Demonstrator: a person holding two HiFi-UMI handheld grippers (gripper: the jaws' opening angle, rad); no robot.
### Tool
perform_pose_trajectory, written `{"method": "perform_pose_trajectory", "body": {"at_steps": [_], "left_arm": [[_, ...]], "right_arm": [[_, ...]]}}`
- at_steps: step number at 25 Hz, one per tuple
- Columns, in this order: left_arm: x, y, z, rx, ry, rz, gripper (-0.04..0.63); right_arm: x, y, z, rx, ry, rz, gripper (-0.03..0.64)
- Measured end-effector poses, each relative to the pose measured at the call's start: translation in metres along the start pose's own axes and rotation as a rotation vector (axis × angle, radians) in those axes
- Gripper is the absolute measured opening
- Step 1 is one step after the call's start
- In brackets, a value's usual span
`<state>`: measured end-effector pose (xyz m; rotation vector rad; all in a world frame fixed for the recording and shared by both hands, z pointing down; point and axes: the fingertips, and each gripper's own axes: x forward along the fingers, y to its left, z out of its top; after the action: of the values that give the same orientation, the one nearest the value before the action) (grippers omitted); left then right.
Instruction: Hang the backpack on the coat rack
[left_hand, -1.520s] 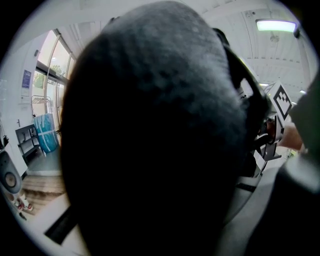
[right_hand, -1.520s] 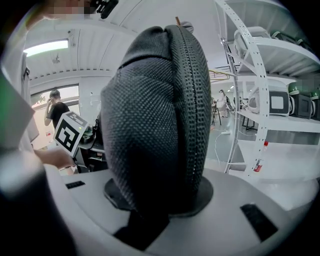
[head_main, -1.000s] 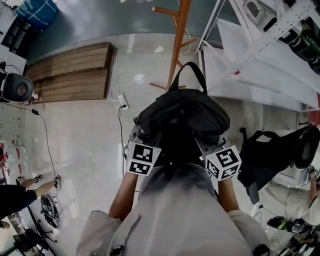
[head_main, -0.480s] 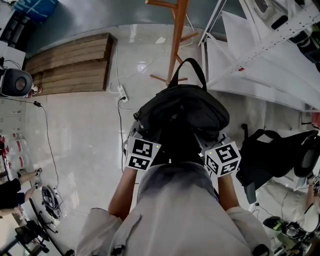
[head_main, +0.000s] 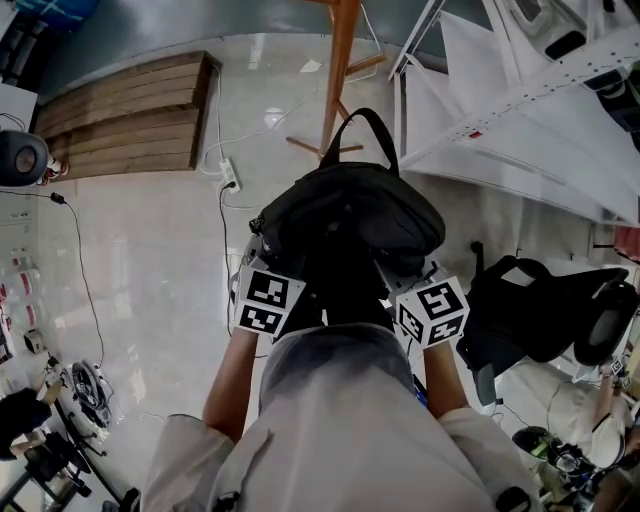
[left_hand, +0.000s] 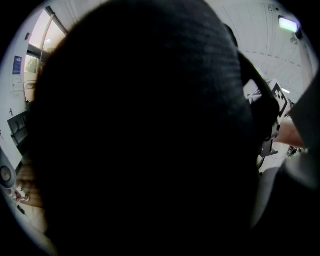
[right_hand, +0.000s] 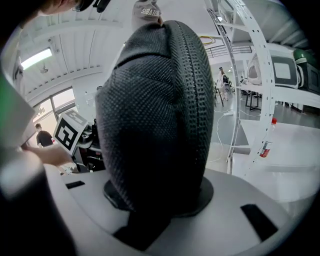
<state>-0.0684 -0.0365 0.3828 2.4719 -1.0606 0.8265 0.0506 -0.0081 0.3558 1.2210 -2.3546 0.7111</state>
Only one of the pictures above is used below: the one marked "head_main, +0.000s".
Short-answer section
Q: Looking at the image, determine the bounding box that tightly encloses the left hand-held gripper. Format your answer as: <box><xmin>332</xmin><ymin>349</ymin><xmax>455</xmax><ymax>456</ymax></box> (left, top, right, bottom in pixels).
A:
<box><xmin>229</xmin><ymin>234</ymin><xmax>307</xmax><ymax>337</ymax></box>

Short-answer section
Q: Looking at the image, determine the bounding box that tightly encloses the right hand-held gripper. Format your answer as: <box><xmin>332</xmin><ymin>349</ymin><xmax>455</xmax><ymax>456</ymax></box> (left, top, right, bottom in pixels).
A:
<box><xmin>372</xmin><ymin>257</ymin><xmax>471</xmax><ymax>349</ymax></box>

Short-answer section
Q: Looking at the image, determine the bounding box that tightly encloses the black backpack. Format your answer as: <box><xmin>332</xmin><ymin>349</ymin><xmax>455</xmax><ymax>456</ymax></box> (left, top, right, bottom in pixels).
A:
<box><xmin>249</xmin><ymin>107</ymin><xmax>446</xmax><ymax>281</ymax></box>

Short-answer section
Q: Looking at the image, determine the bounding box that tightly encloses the wooden coat stand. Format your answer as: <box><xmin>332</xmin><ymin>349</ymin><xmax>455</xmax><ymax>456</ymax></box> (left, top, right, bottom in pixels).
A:
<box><xmin>285</xmin><ymin>0</ymin><xmax>389</xmax><ymax>161</ymax></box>

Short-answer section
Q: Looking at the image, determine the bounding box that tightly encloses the black shoulder device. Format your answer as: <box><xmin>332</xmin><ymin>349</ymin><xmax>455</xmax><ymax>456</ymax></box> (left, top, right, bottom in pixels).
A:
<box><xmin>494</xmin><ymin>487</ymin><xmax>532</xmax><ymax>512</ymax></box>

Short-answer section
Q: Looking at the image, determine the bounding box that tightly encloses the person's right forearm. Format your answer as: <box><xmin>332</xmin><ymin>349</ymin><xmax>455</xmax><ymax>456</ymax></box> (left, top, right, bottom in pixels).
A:
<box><xmin>422</xmin><ymin>339</ymin><xmax>471</xmax><ymax>419</ymax></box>

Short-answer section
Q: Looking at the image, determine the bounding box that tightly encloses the person's left forearm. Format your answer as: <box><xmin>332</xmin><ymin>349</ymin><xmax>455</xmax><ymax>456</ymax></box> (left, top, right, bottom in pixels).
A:
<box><xmin>202</xmin><ymin>329</ymin><xmax>274</xmax><ymax>444</ymax></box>

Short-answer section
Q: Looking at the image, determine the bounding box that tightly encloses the black office chair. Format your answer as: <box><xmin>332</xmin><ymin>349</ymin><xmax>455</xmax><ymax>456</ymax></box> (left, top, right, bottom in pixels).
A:
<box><xmin>454</xmin><ymin>242</ymin><xmax>640</xmax><ymax>407</ymax></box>

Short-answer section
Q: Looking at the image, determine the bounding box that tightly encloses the white power strip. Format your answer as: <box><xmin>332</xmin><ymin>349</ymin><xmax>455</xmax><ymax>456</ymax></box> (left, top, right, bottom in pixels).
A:
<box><xmin>218</xmin><ymin>157</ymin><xmax>243</xmax><ymax>194</ymax></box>

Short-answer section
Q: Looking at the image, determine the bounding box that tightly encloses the person's white shirt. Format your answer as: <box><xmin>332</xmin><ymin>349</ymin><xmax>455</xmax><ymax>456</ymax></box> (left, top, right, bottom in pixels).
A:
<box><xmin>139</xmin><ymin>322</ymin><xmax>544</xmax><ymax>512</ymax></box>

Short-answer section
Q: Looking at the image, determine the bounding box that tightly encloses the black clip microphone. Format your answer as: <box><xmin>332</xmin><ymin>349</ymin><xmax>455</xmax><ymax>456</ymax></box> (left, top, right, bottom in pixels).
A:
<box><xmin>212</xmin><ymin>490</ymin><xmax>242</xmax><ymax>512</ymax></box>

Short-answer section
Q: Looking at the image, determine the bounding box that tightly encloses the stack of wooden pallets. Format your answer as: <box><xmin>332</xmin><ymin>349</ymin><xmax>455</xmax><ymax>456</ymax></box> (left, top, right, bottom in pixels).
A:
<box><xmin>34</xmin><ymin>49</ymin><xmax>224</xmax><ymax>181</ymax></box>

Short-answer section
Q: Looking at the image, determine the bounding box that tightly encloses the black power cable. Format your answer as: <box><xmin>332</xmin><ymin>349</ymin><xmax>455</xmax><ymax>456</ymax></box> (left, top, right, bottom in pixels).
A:
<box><xmin>218</xmin><ymin>182</ymin><xmax>266</xmax><ymax>361</ymax></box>

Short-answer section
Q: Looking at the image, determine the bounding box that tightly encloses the black cable with adapter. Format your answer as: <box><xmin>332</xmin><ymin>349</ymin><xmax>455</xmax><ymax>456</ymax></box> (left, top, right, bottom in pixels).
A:
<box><xmin>0</xmin><ymin>189</ymin><xmax>107</xmax><ymax>370</ymax></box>

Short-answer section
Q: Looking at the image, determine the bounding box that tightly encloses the white power cable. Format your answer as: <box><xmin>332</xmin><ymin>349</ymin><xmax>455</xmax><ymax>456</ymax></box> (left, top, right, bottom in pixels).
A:
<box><xmin>199</xmin><ymin>0</ymin><xmax>382</xmax><ymax>176</ymax></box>

